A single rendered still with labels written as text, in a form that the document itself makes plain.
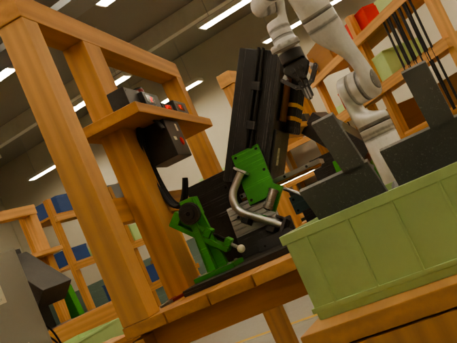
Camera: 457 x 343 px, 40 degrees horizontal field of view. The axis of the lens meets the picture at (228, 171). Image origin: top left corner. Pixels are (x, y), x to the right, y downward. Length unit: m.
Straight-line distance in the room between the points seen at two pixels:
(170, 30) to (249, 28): 2.15
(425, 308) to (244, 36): 11.26
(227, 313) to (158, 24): 9.00
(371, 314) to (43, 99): 1.23
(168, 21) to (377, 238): 9.55
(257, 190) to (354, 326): 1.31
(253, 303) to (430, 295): 0.86
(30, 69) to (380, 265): 1.25
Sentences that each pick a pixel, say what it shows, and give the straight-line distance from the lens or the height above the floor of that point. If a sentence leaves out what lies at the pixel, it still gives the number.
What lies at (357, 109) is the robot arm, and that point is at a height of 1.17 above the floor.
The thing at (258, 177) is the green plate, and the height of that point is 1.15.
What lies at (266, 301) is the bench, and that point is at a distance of 1.85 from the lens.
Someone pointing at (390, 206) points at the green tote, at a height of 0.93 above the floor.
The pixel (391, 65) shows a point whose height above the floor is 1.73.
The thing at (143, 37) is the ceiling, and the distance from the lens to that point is 10.78.
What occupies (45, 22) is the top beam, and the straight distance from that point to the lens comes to 2.17.
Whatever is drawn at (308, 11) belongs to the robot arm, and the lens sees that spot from 1.72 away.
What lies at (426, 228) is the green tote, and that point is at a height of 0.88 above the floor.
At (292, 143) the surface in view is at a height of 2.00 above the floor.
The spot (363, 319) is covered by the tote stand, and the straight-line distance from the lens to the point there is 1.11.
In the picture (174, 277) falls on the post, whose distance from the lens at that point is 2.24.
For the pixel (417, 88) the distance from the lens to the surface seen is 1.17.
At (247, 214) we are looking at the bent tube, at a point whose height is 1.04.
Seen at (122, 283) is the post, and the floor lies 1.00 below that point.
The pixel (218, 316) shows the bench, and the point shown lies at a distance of 1.89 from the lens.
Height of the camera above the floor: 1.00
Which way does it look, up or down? 5 degrees up
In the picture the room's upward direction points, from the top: 24 degrees counter-clockwise
